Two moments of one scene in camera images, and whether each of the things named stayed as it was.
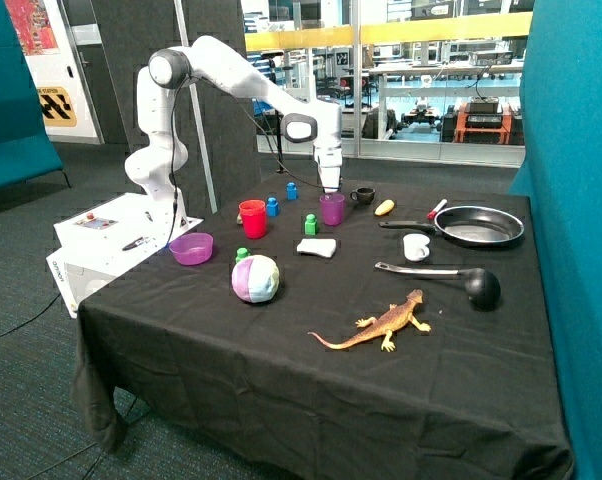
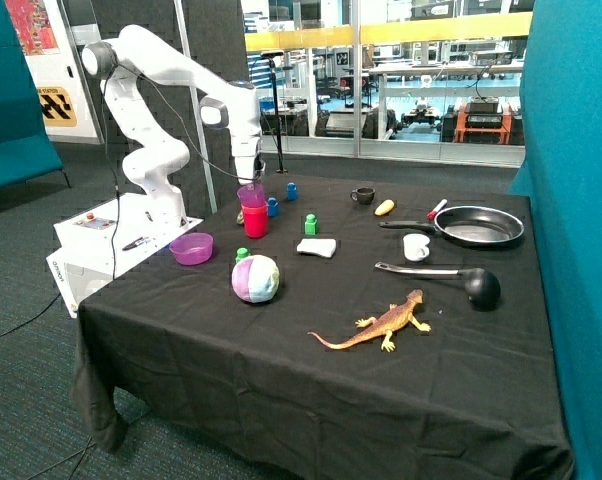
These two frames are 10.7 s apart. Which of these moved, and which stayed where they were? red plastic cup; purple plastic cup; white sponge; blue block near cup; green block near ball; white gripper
Moved: purple plastic cup; white gripper
Stayed: blue block near cup; white sponge; red plastic cup; green block near ball
